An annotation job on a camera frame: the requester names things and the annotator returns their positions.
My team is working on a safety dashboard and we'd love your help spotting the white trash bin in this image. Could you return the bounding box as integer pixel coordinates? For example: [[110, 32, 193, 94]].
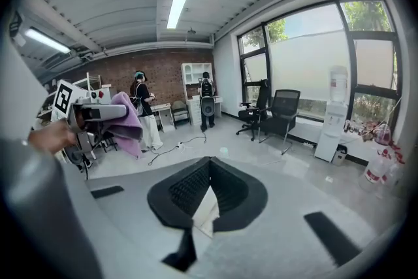
[[331, 144, 349, 165]]

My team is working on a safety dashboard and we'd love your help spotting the cluster of small bottles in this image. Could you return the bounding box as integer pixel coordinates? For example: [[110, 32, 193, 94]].
[[344, 119, 373, 141]]

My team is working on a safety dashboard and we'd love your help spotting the black swivel office chair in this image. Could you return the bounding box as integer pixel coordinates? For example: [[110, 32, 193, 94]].
[[235, 78, 272, 141]]

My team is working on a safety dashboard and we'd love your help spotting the clear dispenser water jug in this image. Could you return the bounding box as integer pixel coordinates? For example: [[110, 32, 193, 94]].
[[329, 65, 348, 105]]

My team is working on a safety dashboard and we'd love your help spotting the person's left forearm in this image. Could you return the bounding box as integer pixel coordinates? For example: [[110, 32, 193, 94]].
[[27, 119, 78, 154]]

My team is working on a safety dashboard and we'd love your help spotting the black mesh visitor chair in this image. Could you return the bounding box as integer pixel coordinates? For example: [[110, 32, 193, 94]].
[[259, 89, 301, 155]]

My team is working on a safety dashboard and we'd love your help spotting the purple cloth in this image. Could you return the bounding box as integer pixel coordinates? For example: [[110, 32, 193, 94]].
[[109, 91, 144, 159]]

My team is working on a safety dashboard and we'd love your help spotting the white water dispenser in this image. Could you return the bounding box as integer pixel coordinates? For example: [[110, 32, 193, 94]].
[[313, 103, 349, 163]]

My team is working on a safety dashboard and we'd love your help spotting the black cable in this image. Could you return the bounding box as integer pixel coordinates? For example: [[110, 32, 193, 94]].
[[148, 130, 208, 167]]

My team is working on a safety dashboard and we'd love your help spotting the white desk with drawers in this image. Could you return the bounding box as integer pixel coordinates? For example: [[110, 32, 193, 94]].
[[150, 103, 176, 133]]

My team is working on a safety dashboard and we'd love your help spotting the ceiling light bar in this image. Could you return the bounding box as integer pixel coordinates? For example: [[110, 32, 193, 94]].
[[167, 0, 193, 29], [24, 27, 71, 53]]

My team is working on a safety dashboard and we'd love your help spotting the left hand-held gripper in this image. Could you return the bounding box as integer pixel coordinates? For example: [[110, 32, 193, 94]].
[[54, 80, 128, 164]]

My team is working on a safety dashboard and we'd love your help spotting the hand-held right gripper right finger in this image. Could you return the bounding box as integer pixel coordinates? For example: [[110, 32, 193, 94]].
[[195, 156, 401, 277]]

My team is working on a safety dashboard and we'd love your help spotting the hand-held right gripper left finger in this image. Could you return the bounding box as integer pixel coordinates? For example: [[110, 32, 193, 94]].
[[85, 156, 210, 274]]

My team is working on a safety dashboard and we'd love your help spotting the red label floor jug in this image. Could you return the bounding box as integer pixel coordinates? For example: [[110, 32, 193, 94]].
[[380, 153, 404, 197], [358, 150, 388, 193]]

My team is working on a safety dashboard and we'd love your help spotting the white hutch desk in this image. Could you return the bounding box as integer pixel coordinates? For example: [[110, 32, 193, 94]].
[[181, 61, 225, 127]]

